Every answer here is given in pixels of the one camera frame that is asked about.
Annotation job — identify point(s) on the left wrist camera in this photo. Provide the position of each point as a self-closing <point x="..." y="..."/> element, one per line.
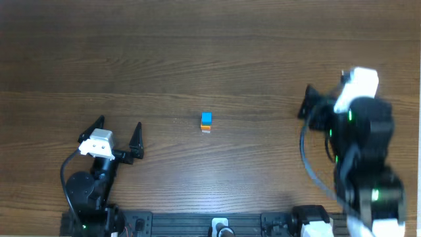
<point x="97" y="145"/>

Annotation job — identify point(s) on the orange cube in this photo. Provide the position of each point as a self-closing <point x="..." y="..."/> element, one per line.
<point x="206" y="127"/>

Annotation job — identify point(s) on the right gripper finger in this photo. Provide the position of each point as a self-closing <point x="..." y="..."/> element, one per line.
<point x="312" y="103"/>

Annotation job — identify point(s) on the mounting rail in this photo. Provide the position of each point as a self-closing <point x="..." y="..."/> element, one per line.
<point x="184" y="225"/>

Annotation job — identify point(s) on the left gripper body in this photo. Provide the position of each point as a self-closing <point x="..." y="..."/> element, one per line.
<point x="123" y="157"/>

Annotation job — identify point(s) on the blue cube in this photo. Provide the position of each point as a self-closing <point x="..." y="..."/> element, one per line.
<point x="206" y="118"/>

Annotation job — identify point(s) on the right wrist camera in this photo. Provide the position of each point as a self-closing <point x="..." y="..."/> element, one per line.
<point x="356" y="85"/>

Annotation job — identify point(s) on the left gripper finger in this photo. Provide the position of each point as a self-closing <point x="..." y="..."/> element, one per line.
<point x="93" y="125"/>
<point x="137" y="145"/>

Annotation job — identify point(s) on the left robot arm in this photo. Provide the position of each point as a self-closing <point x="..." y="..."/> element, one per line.
<point x="85" y="187"/>

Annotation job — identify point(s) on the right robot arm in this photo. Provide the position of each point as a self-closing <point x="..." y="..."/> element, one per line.
<point x="368" y="138"/>

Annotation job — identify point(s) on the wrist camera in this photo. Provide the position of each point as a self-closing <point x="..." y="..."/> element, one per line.
<point x="97" y="145"/>
<point x="356" y="85"/>

